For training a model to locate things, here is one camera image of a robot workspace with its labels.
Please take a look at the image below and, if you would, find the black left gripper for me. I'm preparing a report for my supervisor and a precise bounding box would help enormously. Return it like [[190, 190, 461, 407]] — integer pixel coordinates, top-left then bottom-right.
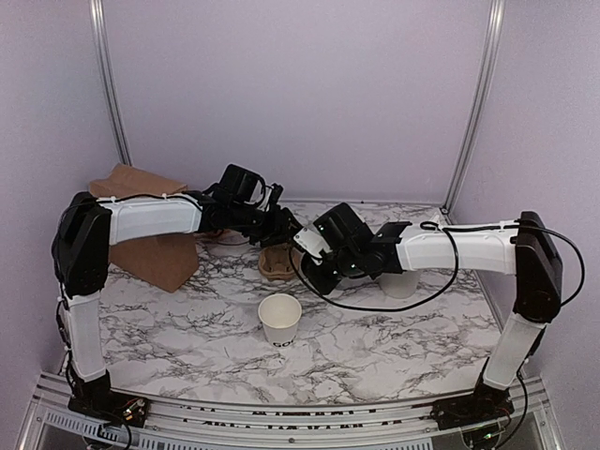
[[230, 202, 301, 248]]

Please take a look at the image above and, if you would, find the white paper coffee cup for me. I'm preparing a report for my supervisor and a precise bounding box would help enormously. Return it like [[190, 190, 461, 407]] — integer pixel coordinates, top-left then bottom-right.
[[258, 293, 303, 349]]

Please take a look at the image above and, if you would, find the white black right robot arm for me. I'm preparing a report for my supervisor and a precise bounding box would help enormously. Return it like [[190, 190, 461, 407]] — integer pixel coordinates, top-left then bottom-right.
[[292, 203, 563, 420]]

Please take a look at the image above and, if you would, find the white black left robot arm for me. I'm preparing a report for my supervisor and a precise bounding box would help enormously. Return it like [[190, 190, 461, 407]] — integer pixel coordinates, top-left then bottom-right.
[[51, 190, 302, 417]]

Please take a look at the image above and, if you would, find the brown paper takeout bag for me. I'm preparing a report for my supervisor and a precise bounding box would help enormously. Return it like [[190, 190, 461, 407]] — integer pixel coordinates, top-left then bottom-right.
[[89, 164, 199, 293]]

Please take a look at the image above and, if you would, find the brown cardboard cup carrier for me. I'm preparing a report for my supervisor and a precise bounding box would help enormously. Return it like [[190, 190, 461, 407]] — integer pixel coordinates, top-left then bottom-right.
[[259, 244, 301, 281]]

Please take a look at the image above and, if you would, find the white utensil holder cup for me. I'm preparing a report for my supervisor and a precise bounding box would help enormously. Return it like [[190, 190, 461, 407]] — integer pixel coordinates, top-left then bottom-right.
[[378, 271, 421, 299]]

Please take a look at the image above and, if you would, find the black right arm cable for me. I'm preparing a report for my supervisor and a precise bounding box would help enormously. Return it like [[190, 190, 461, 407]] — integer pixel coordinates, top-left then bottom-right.
[[288, 222, 587, 311]]

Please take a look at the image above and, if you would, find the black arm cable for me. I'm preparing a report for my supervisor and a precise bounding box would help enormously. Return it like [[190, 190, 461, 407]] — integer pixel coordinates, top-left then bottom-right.
[[55, 191, 221, 235], [288, 222, 587, 311]]

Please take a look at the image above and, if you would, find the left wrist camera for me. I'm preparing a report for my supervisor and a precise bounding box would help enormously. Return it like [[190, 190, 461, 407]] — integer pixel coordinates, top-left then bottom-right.
[[257, 183, 283, 212]]

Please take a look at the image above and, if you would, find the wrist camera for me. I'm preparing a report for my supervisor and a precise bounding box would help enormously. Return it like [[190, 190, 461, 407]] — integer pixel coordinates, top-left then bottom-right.
[[293, 202, 373, 265], [257, 183, 283, 212]]

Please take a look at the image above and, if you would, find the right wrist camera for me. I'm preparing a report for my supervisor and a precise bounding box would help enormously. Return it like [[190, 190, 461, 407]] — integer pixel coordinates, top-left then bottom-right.
[[293, 202, 373, 265]]

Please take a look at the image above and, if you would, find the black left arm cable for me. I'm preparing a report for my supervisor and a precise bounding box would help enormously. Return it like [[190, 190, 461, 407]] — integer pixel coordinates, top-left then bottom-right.
[[55, 191, 221, 235]]

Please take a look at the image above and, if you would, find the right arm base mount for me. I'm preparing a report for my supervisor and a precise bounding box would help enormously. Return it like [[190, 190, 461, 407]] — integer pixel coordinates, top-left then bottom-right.
[[430, 376, 515, 430]]

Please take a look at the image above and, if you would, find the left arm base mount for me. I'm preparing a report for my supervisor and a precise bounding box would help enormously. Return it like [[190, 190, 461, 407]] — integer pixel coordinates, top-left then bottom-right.
[[67, 371, 150, 428]]

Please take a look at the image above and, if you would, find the left aluminium corner post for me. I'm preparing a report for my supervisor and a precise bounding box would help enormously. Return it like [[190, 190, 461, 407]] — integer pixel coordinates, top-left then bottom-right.
[[89, 0, 132, 166]]

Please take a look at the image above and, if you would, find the aluminium corner post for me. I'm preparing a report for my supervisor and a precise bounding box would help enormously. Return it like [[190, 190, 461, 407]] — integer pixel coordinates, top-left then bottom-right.
[[89, 0, 132, 166], [442, 0, 505, 214]]

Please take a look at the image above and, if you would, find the right aluminium corner post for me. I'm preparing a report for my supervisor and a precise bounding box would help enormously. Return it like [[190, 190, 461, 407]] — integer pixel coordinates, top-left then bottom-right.
[[442, 0, 505, 214]]

